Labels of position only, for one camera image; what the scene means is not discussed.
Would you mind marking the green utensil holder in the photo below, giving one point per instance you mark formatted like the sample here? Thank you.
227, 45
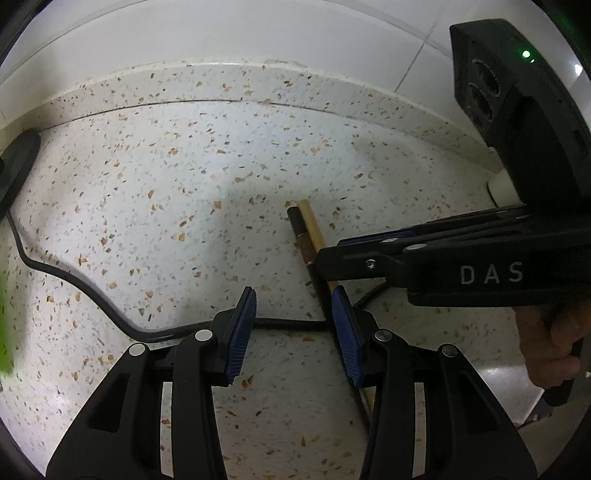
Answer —
3, 323

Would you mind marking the person's right hand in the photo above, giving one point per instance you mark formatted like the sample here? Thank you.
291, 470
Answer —
549, 350

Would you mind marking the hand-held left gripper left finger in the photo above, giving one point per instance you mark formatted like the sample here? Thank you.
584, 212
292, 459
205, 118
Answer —
240, 332

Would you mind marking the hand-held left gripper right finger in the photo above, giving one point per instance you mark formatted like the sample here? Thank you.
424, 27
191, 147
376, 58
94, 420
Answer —
346, 332

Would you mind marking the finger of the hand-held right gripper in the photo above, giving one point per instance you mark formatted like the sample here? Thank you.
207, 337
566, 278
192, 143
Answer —
438, 228
360, 263

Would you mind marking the dark patterned chopstick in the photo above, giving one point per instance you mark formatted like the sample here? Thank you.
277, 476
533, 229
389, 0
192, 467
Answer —
302, 240

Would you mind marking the light wooden chopstick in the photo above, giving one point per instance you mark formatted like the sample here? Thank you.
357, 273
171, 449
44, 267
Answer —
311, 221

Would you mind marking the black round kettle base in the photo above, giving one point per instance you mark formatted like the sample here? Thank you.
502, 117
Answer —
21, 157

